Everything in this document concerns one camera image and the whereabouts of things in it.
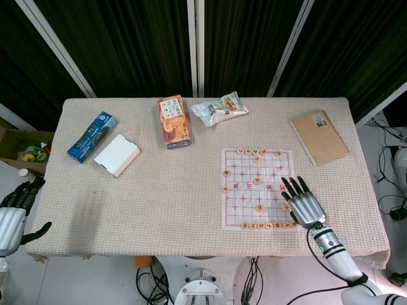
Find brown spiral notebook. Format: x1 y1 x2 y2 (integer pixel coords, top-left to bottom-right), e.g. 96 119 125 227
289 109 352 167

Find blue cookie box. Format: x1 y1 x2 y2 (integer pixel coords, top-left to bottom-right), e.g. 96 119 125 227
66 111 117 165

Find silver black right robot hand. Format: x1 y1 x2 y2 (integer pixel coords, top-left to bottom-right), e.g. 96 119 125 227
280 175 328 230

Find white paper chess board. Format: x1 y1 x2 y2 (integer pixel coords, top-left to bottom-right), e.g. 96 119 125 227
220 147 301 231

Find white rounded machine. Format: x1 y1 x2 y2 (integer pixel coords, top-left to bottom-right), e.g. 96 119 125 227
393 146 407 185

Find brown cardboard storage box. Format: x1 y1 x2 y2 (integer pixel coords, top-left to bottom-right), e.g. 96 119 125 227
0 116 55 178

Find white partition frame post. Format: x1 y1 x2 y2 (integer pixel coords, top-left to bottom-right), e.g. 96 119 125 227
266 0 316 98
0 102 36 132
355 81 407 129
186 0 206 98
15 0 97 98

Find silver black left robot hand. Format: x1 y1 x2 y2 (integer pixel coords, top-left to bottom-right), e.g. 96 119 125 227
0 177 53 257

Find orange cracker box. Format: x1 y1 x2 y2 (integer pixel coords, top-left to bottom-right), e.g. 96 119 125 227
157 94 193 150

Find beige woven tablecloth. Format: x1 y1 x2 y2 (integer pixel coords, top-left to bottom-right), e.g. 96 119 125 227
25 96 392 271

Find yellow green plastic toys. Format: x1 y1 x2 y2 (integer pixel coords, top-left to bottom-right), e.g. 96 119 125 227
19 144 48 163

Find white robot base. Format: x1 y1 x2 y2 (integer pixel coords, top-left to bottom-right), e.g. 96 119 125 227
172 266 237 305

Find silver snack bag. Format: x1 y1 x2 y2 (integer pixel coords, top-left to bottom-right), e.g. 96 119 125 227
190 91 250 128

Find black round floor device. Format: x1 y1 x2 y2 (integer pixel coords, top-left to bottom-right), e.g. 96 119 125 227
390 207 407 222

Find black floor cable bundle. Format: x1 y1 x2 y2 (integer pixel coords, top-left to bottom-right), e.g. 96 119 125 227
239 256 265 305
135 256 175 305
364 116 407 223

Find white cardboard box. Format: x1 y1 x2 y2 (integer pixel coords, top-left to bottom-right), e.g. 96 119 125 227
93 133 141 178

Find dark green partition panel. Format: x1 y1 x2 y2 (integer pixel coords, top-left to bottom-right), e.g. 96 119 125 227
273 0 407 123
203 0 307 98
34 0 194 98
0 0 88 132

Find white capped bottle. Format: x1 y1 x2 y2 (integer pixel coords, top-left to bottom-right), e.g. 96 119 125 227
18 168 35 184

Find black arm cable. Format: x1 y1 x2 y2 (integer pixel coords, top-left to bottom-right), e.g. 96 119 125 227
305 226 369 305

